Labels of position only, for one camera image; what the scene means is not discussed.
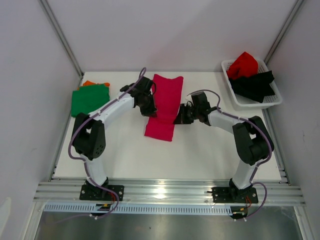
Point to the black t shirt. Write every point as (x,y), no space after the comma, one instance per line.
(255,87)

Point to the red t shirt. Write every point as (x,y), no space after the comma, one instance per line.
(244,66)

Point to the right aluminium corner post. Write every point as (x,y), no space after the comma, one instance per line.
(284,29)

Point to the pink t shirt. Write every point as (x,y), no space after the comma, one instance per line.
(167,98)

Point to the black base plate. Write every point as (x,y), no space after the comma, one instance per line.
(225,195)
(93,193)

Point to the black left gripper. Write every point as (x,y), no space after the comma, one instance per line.
(151,111)

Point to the green folded t shirt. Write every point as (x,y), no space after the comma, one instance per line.
(89,98)

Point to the orange folded t shirt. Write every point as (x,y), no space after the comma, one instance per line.
(90,83)

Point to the white slotted cable duct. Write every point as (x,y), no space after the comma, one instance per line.
(129,208)

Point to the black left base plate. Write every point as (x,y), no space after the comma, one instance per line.
(93,193)

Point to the aluminium corner post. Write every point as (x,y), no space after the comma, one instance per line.
(53,21)
(284,29)

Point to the left aluminium corner post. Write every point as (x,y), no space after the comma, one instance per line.
(53,21)

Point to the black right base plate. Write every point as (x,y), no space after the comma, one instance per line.
(225,195)

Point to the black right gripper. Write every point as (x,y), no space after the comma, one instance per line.
(182,115)

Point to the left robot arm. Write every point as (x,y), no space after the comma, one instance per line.
(88,140)

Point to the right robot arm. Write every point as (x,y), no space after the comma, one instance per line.
(253,143)

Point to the aluminium front rail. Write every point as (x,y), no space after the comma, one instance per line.
(166,192)

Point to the white plastic basket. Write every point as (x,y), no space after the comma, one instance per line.
(242,103)

